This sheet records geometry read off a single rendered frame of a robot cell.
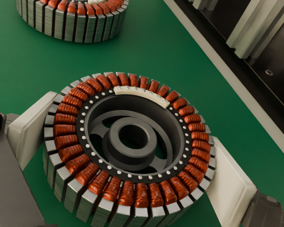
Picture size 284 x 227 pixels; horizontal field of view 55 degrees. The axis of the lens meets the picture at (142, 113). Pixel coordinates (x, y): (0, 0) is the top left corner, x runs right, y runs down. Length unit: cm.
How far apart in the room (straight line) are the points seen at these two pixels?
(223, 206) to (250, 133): 12
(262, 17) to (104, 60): 16
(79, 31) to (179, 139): 14
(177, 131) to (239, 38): 17
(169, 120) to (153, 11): 22
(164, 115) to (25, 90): 11
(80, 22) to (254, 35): 18
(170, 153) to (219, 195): 5
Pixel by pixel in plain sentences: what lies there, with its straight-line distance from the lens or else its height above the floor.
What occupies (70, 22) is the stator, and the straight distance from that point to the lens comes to 27.
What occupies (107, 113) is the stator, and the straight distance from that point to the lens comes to 20.
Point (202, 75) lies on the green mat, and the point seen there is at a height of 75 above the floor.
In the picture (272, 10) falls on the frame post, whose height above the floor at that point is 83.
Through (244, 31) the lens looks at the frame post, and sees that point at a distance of 33.
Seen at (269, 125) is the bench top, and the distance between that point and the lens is 30.
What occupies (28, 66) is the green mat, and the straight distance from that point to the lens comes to 25.
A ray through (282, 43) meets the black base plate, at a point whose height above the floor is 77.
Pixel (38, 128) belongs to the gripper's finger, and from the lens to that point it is 16.
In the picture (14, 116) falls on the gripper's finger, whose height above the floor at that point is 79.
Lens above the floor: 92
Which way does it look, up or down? 45 degrees down
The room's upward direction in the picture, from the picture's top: 23 degrees clockwise
